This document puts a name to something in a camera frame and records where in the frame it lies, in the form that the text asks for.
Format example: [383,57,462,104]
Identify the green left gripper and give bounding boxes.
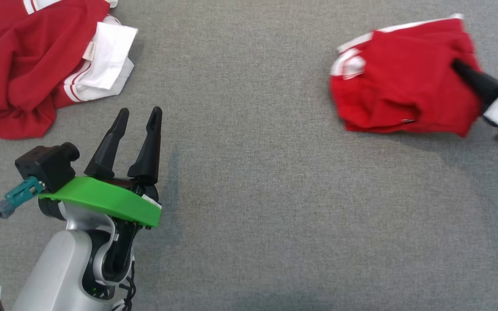
[37,106,163,228]

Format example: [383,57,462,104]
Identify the red garment with white trim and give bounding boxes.
[329,13,483,138]

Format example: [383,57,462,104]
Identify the red and white sports jersey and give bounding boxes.
[0,0,139,140]

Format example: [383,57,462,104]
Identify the grey fabric sofa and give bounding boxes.
[0,0,498,311]

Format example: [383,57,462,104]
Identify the teal cable connector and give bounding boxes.
[0,176,45,219]

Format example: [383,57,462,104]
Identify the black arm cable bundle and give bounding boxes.
[111,255,138,311]

